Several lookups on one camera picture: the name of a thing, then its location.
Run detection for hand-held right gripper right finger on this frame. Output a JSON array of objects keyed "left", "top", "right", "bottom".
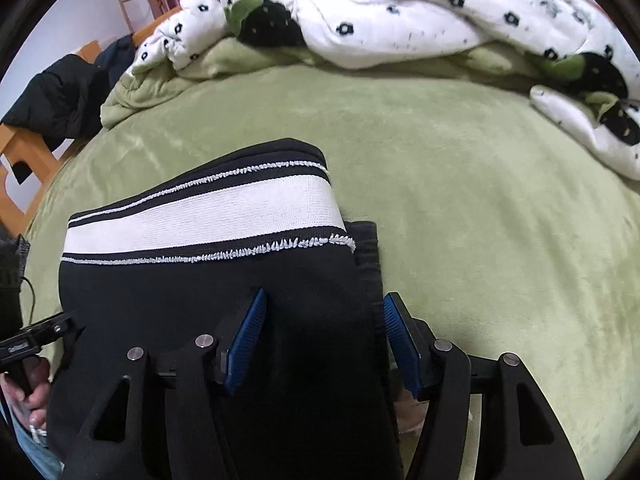
[{"left": 382, "top": 291, "right": 586, "bottom": 480}]

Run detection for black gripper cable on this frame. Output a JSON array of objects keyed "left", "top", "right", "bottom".
[{"left": 20, "top": 275, "right": 37, "bottom": 323}]

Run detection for person's blue jeans leg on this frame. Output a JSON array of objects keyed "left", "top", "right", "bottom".
[{"left": 0, "top": 405, "right": 63, "bottom": 480}]

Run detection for green fleece blanket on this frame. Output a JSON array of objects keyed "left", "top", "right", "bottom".
[{"left": 100, "top": 37, "right": 551, "bottom": 131}]

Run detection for white floral quilt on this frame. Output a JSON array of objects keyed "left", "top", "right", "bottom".
[{"left": 132, "top": 0, "right": 640, "bottom": 181}]

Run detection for black pants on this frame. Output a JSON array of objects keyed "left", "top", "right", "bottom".
[{"left": 47, "top": 138, "right": 406, "bottom": 480}]

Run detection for wooden coat rack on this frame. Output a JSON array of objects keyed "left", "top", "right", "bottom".
[{"left": 119, "top": 0, "right": 166, "bottom": 36}]

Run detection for navy garment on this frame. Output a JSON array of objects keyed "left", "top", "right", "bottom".
[{"left": 95, "top": 34, "right": 138, "bottom": 76}]

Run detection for person's left hand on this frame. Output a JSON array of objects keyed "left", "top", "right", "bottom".
[{"left": 0, "top": 357, "right": 52, "bottom": 436}]

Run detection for black jacket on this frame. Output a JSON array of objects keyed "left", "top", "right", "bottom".
[{"left": 2, "top": 52, "right": 113, "bottom": 153}]

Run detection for wooden bed frame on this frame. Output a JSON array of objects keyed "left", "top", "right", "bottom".
[{"left": 0, "top": 0, "right": 608, "bottom": 236}]

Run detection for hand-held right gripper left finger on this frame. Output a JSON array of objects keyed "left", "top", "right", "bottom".
[{"left": 65, "top": 287, "right": 268, "bottom": 480}]

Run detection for green fleece bed sheet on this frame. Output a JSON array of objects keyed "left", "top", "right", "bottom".
[{"left": 20, "top": 62, "right": 640, "bottom": 480}]

